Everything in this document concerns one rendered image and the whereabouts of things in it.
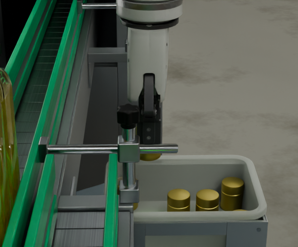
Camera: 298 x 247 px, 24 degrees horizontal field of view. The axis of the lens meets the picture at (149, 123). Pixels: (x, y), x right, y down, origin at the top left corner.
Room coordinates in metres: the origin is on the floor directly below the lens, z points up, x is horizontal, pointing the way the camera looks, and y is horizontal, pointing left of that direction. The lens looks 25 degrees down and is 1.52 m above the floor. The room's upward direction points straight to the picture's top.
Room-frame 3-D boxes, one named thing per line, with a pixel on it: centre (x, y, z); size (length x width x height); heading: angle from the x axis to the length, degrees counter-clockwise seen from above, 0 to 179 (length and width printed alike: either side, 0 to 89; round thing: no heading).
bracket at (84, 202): (0.77, 0.07, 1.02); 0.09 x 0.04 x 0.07; 91
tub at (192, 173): (0.89, -0.05, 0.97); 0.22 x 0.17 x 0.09; 91
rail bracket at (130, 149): (0.78, 0.05, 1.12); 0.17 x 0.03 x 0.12; 91
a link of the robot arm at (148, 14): (0.88, 0.00, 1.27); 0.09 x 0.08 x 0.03; 0
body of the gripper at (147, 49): (0.88, 0.00, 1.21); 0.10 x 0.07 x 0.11; 0
